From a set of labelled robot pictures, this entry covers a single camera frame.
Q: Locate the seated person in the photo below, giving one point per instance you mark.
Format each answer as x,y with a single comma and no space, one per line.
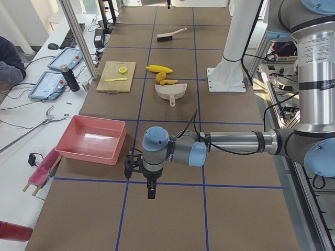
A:
12,67

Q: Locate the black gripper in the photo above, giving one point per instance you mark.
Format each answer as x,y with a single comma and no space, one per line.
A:
152,175

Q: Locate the black water bottle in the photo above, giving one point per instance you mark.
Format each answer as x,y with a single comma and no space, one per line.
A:
69,77

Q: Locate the small pink dustpan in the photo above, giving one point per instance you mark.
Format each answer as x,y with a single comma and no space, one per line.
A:
44,171

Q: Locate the black computer mouse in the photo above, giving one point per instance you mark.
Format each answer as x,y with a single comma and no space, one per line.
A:
53,46

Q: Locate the red bottle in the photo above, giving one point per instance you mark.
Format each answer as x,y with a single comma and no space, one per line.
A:
14,232

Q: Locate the black power adapter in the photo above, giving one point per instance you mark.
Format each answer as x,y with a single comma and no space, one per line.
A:
99,38

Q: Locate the yellow lemon slice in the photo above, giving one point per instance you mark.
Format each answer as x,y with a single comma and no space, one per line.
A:
122,70

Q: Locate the aluminium frame post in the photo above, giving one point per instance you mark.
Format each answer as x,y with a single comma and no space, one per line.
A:
75,28

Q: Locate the beige dustpan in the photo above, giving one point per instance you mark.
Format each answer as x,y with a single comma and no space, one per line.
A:
171,92

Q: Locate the yellow toy corn cob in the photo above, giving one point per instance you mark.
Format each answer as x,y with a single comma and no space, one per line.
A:
158,69

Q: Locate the blue teach pendant far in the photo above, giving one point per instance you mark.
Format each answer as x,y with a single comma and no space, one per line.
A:
69,56

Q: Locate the white camera pole base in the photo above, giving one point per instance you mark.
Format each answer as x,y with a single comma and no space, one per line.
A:
227,76

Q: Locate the brown toy potato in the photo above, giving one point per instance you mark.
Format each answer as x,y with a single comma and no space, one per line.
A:
160,77

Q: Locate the black keyboard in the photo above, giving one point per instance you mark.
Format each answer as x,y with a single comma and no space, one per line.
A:
68,41

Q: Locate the blue teach pendant near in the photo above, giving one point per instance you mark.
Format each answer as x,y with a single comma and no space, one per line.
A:
48,87

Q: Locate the beige hand brush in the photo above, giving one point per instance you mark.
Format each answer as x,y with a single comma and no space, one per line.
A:
169,36

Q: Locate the orange toy ginger root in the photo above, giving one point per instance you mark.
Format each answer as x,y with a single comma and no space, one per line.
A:
168,82

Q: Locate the metal reacher grabber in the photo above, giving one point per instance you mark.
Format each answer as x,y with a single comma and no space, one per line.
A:
48,119

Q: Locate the yellow plastic knife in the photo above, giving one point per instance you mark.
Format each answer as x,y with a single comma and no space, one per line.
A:
116,79

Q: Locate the blue teach pendant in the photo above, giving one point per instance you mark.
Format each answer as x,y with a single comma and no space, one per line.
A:
69,56
48,87

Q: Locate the pink plastic bin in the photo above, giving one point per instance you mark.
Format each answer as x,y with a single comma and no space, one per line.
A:
93,139

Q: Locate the bamboo cutting board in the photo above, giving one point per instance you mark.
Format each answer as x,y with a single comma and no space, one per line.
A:
111,71

